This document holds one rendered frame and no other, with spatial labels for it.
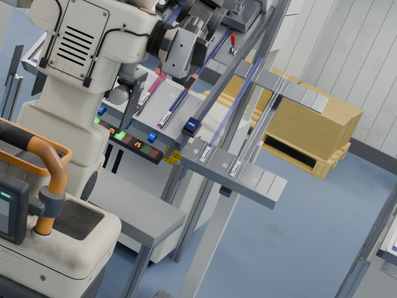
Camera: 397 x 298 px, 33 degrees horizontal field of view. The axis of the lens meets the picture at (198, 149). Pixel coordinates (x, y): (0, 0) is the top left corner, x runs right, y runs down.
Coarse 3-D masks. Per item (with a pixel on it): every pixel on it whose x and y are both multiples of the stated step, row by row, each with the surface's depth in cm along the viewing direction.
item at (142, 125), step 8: (32, 64) 251; (32, 72) 256; (104, 104) 244; (112, 104) 243; (112, 112) 246; (120, 112) 242; (120, 120) 248; (136, 120) 240; (136, 128) 246; (144, 128) 242; (152, 128) 238; (160, 136) 240; (168, 136) 236; (168, 144) 242
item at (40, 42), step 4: (44, 36) 259; (40, 40) 258; (44, 40) 258; (36, 44) 257; (40, 44) 257; (32, 48) 256; (36, 48) 256; (28, 52) 255; (32, 52) 255; (24, 56) 254; (28, 56) 254; (24, 64) 255; (24, 68) 258
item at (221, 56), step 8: (152, 8) 267; (176, 8) 267; (160, 16) 265; (168, 16) 265; (224, 24) 263; (256, 24) 263; (216, 32) 261; (224, 32) 261; (232, 32) 261; (240, 32) 261; (248, 32) 261; (216, 40) 259; (224, 40) 259; (240, 40) 259; (224, 48) 257; (216, 56) 256; (224, 56) 256; (232, 56) 255; (224, 64) 254
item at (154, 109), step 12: (168, 84) 250; (156, 96) 247; (168, 96) 247; (192, 96) 247; (144, 108) 244; (156, 108) 244; (168, 108) 244; (180, 108) 244; (192, 108) 244; (144, 120) 242; (156, 120) 242; (168, 120) 242; (180, 120) 242; (168, 132) 240; (180, 132) 240
